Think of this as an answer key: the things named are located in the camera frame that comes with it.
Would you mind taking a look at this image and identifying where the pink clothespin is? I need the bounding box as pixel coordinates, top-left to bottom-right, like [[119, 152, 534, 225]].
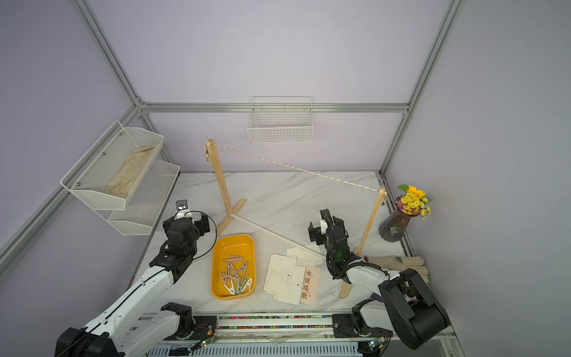
[[222, 255, 244, 264], [221, 263, 237, 278]]

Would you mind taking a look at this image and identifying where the pink chinese text postcard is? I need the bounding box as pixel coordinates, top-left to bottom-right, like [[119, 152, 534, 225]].
[[300, 266, 321, 306]]

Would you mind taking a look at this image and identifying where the grey clothespin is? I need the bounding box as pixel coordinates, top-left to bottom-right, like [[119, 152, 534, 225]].
[[236, 261, 248, 280]]

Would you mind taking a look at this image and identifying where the white clothespin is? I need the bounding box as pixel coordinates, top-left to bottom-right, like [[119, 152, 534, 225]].
[[221, 277, 236, 296], [239, 278, 253, 295]]

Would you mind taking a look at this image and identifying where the green clothespin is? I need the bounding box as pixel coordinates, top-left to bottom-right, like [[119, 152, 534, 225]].
[[236, 275, 248, 294]]

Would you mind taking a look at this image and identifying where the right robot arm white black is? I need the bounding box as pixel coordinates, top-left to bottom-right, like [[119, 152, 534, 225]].
[[308, 209, 451, 350]]

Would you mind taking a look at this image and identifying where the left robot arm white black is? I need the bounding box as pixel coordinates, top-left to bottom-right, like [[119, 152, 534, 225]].
[[54, 207, 218, 356]]

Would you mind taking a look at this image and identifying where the yellow plastic tray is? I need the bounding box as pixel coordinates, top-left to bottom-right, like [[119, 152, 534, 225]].
[[211, 234, 257, 300]]

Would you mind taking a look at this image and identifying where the beige cloth in shelf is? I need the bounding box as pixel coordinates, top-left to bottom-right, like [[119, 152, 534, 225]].
[[105, 144, 158, 199]]

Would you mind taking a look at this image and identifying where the vase with yellow flowers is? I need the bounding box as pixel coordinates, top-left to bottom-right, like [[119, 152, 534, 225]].
[[379, 184, 431, 242]]

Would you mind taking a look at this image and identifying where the white mesh two-tier shelf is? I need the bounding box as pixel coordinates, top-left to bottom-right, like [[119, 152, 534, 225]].
[[60, 121, 180, 236]]

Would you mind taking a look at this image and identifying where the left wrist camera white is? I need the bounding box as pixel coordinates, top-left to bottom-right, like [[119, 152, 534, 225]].
[[173, 199, 192, 220]]

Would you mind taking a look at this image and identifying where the wooden drying rack frame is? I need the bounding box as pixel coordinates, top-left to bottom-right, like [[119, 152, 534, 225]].
[[204, 137, 388, 300]]

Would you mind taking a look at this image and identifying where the twine string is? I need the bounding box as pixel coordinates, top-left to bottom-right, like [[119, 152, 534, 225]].
[[216, 143, 381, 193]]

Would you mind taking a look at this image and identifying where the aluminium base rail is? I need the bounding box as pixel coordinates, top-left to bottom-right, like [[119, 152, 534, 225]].
[[79, 309, 468, 357]]

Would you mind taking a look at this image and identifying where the white wire wall basket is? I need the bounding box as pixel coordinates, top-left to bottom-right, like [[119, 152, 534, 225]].
[[247, 96, 314, 144]]

